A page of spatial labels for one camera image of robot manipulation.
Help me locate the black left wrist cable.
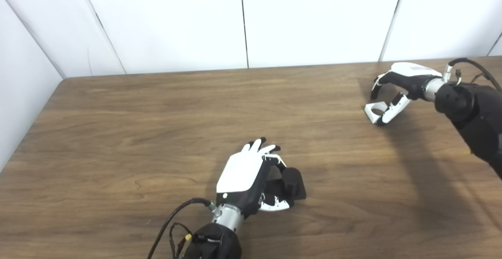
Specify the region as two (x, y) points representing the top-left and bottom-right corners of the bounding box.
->
(147, 198), (216, 259)

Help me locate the white square piece with hole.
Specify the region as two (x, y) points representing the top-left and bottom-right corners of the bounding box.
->
(364, 101), (389, 124)

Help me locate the black peg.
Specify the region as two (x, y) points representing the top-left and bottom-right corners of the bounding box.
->
(267, 167), (307, 203)

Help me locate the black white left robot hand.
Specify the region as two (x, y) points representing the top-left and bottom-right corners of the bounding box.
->
(216, 137), (293, 218)

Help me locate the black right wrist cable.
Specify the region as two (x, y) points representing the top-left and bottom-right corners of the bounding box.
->
(443, 58), (502, 93)

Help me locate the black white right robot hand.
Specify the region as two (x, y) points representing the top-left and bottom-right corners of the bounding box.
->
(370, 62), (443, 126)

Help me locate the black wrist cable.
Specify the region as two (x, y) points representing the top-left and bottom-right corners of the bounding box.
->
(443, 58), (502, 93)
(147, 198), (216, 259)

